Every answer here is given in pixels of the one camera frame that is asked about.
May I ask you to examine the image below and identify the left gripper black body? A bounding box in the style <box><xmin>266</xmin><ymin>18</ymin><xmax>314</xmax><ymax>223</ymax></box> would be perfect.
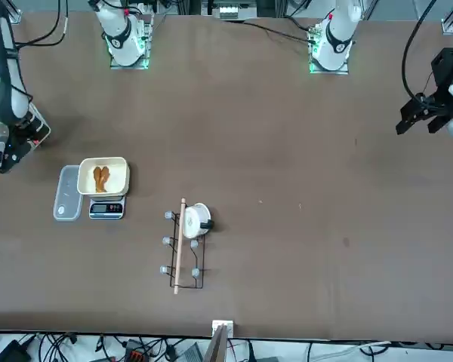
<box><xmin>424</xmin><ymin>48</ymin><xmax>453</xmax><ymax>114</ymax></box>

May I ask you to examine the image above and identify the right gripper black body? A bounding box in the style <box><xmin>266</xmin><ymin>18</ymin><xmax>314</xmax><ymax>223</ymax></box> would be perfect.
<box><xmin>0</xmin><ymin>127</ymin><xmax>35</xmax><ymax>174</ymax></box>

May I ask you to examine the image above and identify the orange-brown dried food piece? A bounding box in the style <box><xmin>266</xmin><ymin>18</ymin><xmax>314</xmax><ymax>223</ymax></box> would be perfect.
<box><xmin>93</xmin><ymin>165</ymin><xmax>112</xmax><ymax>193</ymax></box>

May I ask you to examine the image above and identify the silver digital kitchen scale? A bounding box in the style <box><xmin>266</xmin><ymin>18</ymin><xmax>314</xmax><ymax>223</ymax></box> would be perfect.
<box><xmin>86</xmin><ymin>191</ymin><xmax>127</xmax><ymax>220</ymax></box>

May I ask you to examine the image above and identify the clear plastic container lid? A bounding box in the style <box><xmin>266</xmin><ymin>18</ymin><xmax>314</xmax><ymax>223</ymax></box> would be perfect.
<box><xmin>53</xmin><ymin>164</ymin><xmax>82</xmax><ymax>222</ymax></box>

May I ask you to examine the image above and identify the cream rectangular bowl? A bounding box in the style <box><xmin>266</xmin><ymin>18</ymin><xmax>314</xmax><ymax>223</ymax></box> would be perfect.
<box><xmin>76</xmin><ymin>156</ymin><xmax>131</xmax><ymax>196</ymax></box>

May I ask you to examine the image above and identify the white smiley mug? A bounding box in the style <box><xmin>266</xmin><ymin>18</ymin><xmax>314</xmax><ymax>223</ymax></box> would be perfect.
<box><xmin>183</xmin><ymin>202</ymin><xmax>215</xmax><ymax>239</ymax></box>

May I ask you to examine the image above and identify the grey power strip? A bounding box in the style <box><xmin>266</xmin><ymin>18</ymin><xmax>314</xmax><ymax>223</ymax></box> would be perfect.
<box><xmin>213</xmin><ymin>3</ymin><xmax>239</xmax><ymax>20</ymax></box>

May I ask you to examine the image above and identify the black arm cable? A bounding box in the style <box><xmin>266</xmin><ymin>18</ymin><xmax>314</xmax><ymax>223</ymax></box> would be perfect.
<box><xmin>402</xmin><ymin>0</ymin><xmax>439</xmax><ymax>103</ymax></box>

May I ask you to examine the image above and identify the black base cable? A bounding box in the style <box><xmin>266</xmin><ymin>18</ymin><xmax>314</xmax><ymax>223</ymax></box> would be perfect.
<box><xmin>226</xmin><ymin>17</ymin><xmax>314</xmax><ymax>43</ymax></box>

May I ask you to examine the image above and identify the black wire cup rack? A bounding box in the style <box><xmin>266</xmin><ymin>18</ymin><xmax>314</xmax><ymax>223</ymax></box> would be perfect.
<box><xmin>159</xmin><ymin>198</ymin><xmax>207</xmax><ymax>296</ymax></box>

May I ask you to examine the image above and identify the aluminium frame post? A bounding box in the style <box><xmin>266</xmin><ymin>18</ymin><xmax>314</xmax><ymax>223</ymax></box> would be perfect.
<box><xmin>211</xmin><ymin>319</ymin><xmax>235</xmax><ymax>362</ymax></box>

